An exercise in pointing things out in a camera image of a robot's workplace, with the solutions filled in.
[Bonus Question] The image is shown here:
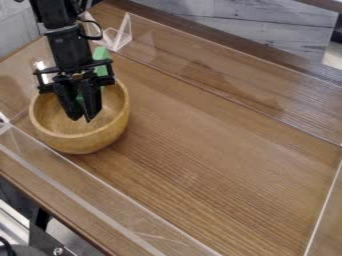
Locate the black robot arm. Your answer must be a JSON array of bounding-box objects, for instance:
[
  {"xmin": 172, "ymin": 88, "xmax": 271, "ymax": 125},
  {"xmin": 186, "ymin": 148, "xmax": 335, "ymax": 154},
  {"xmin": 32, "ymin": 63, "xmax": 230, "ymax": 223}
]
[{"xmin": 29, "ymin": 0, "xmax": 115, "ymax": 121}]

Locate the black cable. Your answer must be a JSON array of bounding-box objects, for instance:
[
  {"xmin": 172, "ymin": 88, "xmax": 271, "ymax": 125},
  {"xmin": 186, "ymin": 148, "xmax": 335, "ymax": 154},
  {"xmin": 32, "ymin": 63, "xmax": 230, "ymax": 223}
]
[{"xmin": 0, "ymin": 236, "xmax": 15, "ymax": 256}]

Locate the black metal table leg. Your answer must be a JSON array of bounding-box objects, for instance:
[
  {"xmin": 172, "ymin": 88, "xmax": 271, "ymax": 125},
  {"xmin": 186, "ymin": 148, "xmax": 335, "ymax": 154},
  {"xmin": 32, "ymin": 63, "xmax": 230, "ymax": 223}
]
[{"xmin": 28, "ymin": 208, "xmax": 76, "ymax": 256}]

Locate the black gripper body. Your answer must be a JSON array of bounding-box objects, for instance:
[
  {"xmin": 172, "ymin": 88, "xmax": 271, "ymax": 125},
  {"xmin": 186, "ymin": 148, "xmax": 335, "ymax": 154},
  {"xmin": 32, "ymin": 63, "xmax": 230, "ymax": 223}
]
[{"xmin": 33, "ymin": 23, "xmax": 115, "ymax": 94}]

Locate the brown wooden bowl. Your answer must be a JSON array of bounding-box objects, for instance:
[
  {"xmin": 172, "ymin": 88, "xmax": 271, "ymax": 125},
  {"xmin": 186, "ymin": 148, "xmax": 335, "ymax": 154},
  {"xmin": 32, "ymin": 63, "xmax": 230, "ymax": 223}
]
[{"xmin": 28, "ymin": 81, "xmax": 131, "ymax": 155}]

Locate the clear acrylic barrier wall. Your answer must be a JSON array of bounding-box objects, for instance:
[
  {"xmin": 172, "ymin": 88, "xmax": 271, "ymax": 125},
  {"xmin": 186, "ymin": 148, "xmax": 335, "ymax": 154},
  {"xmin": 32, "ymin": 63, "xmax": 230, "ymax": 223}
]
[{"xmin": 0, "ymin": 17, "xmax": 342, "ymax": 256}]

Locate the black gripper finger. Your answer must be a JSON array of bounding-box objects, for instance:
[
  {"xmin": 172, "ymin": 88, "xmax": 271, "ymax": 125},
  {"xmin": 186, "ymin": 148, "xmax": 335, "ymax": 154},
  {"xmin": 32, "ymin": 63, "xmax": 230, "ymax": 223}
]
[
  {"xmin": 79, "ymin": 79, "xmax": 102, "ymax": 121},
  {"xmin": 53, "ymin": 83, "xmax": 83, "ymax": 121}
]

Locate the green rectangular block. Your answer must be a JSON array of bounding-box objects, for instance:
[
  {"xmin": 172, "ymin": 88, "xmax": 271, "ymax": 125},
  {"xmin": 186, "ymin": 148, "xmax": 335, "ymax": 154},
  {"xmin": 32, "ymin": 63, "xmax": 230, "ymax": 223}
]
[{"xmin": 73, "ymin": 45, "xmax": 112, "ymax": 105}]

